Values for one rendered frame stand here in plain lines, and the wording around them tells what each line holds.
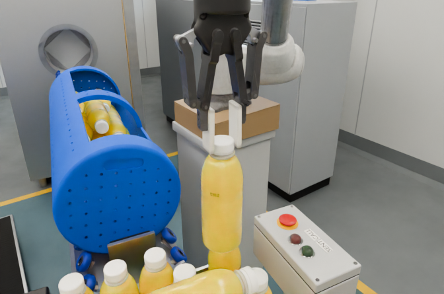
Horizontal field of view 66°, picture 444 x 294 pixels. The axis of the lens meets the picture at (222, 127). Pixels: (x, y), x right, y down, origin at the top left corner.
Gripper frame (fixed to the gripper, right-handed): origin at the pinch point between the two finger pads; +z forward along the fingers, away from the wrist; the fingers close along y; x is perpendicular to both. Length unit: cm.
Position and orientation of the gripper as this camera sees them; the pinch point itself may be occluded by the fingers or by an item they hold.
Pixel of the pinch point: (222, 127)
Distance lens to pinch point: 51.5
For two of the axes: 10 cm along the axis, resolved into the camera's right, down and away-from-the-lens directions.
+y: -9.0, 1.7, -4.0
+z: 0.0, 9.2, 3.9
